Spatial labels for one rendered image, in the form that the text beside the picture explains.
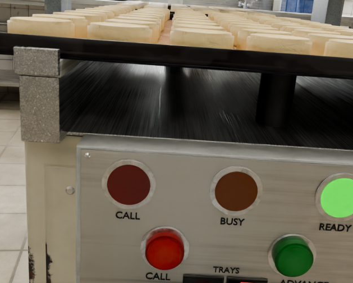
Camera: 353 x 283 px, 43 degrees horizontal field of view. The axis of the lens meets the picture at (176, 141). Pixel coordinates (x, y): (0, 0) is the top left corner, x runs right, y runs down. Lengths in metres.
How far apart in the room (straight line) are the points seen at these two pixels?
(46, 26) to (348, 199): 0.26
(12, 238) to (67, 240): 1.52
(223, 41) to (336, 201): 0.15
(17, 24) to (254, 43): 0.18
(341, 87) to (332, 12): 0.69
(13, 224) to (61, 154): 1.66
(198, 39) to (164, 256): 0.16
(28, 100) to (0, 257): 1.50
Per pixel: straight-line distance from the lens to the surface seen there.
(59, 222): 0.40
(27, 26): 0.35
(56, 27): 0.35
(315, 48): 0.42
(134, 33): 0.34
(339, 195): 0.36
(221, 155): 0.33
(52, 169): 0.38
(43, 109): 0.33
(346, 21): 3.96
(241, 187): 0.34
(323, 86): 0.57
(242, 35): 0.41
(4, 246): 1.88
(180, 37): 0.34
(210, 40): 0.34
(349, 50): 0.36
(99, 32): 0.35
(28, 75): 0.33
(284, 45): 0.35
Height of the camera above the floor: 0.95
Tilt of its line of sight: 18 degrees down
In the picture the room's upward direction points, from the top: 4 degrees clockwise
